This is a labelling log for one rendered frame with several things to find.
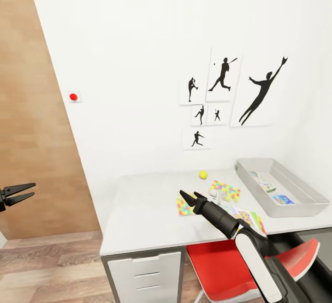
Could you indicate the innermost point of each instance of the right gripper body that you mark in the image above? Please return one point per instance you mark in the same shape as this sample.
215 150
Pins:
212 212

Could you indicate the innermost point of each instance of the board game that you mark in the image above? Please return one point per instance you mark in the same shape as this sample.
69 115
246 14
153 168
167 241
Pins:
282 199
263 183
250 217

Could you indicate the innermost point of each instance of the jigsaw puzzle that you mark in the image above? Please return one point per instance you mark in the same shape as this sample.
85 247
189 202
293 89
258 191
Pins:
184 208
231 192

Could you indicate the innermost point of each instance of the tennis ball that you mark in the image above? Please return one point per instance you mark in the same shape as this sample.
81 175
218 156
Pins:
203 174

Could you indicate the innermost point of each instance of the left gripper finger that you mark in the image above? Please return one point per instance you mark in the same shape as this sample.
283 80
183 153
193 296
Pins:
10 201
11 190

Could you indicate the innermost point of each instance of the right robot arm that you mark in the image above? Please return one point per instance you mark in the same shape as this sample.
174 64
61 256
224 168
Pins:
275 283

